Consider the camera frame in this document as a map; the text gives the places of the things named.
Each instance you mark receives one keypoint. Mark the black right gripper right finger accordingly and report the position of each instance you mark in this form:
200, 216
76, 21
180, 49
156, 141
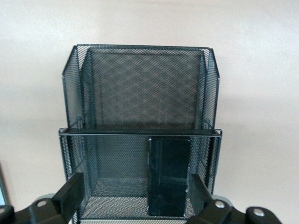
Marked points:
198, 193

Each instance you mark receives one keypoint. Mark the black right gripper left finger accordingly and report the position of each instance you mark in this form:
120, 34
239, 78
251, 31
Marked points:
67, 198

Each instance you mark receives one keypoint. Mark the long black smartphone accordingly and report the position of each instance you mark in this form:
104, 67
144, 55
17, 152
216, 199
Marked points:
168, 175

